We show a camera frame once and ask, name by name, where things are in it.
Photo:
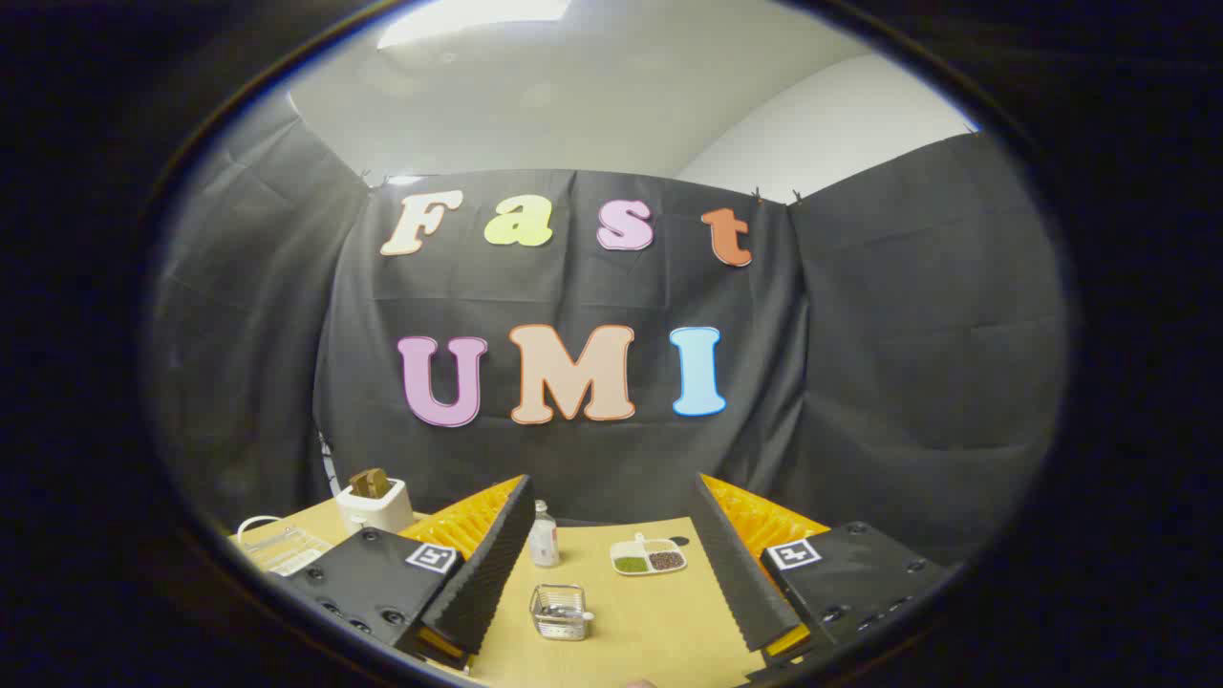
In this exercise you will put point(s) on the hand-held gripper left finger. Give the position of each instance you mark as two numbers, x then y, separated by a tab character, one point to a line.
497	564

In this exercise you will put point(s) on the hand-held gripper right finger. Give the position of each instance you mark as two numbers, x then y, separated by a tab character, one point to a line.
740	573

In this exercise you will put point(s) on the white spoon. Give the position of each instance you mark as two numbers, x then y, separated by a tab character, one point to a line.
584	618

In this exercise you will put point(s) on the clear plate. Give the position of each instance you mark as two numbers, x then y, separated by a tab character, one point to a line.
256	531

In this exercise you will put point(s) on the white divided dish with beans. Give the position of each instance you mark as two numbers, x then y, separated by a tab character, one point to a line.
649	557

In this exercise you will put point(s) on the small clear bottle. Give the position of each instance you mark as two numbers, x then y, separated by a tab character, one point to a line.
544	540

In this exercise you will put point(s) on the white toaster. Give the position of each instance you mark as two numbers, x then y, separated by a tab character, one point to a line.
377	511

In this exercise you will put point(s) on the brown bread slice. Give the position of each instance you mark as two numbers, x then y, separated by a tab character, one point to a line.
369	483

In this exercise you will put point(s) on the black backdrop cloth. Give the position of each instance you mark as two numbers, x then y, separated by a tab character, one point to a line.
860	382

